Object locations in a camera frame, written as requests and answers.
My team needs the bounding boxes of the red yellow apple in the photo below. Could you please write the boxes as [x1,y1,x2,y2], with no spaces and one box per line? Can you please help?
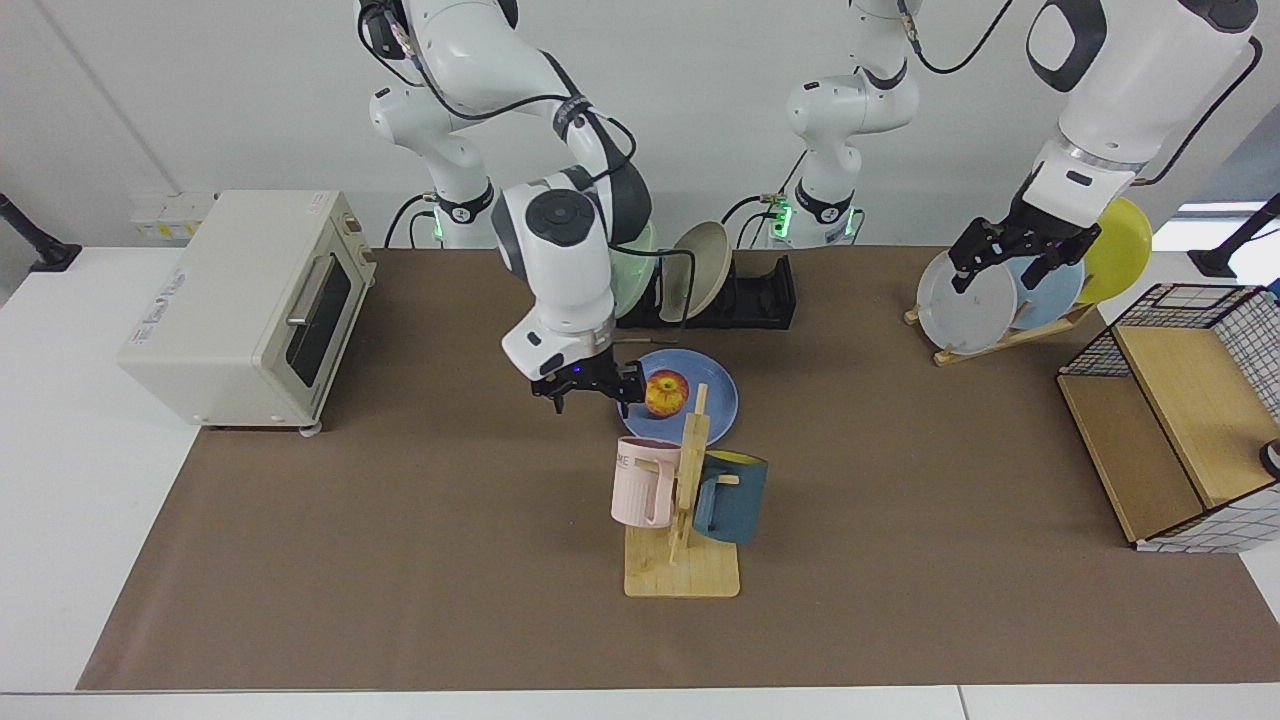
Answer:
[644,370,691,419]

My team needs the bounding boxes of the wooden cup stand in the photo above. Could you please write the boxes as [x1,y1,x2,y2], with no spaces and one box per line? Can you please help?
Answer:
[624,383,742,599]

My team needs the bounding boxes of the pale green plate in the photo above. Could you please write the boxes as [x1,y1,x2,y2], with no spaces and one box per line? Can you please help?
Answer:
[610,222,661,321]

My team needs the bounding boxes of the beige plate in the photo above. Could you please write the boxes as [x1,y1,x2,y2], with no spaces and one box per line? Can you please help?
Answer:
[659,221,733,323]

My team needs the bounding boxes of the pale toaster oven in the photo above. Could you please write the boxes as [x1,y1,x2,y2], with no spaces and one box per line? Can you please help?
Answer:
[117,190,378,436]

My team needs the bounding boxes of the dark teal mug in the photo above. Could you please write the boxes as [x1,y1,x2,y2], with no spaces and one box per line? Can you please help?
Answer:
[692,450,769,546]

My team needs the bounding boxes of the brown table cloth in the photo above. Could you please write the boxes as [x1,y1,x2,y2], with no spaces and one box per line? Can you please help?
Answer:
[77,245,1280,693]

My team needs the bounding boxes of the yellow plate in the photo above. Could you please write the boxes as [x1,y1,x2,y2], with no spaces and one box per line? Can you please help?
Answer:
[1075,196,1154,305]

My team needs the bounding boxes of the wire basket with wooden floor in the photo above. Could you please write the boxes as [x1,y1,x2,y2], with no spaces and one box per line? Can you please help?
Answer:
[1057,283,1280,554]

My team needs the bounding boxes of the white wall outlets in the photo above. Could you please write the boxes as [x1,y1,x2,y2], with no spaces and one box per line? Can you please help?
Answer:
[130,192,216,243]

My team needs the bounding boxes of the black base cable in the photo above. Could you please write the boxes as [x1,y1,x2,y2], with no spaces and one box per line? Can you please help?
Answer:
[385,193,443,249]
[720,150,806,251]

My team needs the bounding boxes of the black dish rack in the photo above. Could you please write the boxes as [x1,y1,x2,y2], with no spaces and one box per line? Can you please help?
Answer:
[615,254,798,332]

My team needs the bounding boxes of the grey white plate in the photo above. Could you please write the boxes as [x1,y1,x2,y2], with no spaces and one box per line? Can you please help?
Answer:
[916,249,1019,356]

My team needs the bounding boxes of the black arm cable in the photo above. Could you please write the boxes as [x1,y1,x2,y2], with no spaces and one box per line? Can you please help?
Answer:
[897,0,1263,188]
[357,0,701,346]

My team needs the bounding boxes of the pink mug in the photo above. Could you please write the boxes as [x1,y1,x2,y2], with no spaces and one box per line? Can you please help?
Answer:
[611,436,683,528]

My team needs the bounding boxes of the black clamp stand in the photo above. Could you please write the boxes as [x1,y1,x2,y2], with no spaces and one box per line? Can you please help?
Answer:
[0,193,83,273]
[1188,193,1280,279]

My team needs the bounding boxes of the light blue plate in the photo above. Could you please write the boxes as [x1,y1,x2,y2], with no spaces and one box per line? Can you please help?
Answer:
[1005,250,1086,331]

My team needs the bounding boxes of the wooden plate rack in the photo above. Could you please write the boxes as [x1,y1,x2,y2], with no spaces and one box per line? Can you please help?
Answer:
[904,300,1096,368]

